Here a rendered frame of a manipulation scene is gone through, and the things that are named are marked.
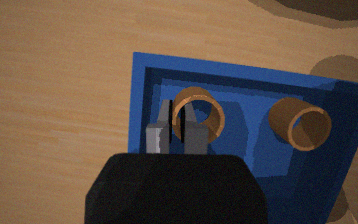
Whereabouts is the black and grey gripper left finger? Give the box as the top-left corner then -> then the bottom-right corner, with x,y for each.
146,100 -> 173,154

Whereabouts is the blue open crate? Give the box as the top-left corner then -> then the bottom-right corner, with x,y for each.
127,52 -> 358,224

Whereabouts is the bronze bushing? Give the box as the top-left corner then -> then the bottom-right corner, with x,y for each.
172,87 -> 225,143
268,97 -> 332,151

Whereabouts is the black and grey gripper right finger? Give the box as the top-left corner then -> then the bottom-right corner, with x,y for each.
180,101 -> 209,154

